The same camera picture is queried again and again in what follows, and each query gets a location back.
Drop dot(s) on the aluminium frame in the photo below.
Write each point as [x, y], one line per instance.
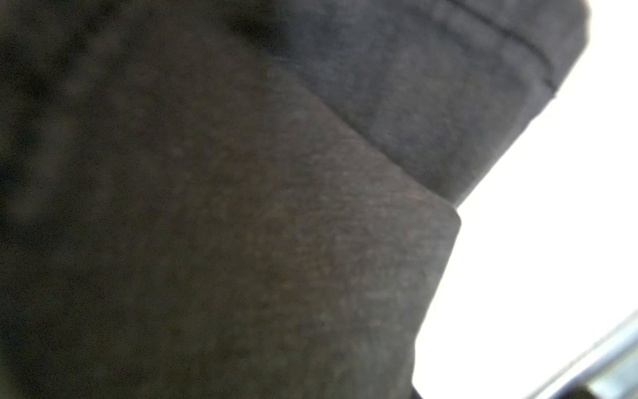
[608, 370]

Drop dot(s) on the dark grey trousers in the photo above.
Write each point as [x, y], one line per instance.
[248, 199]

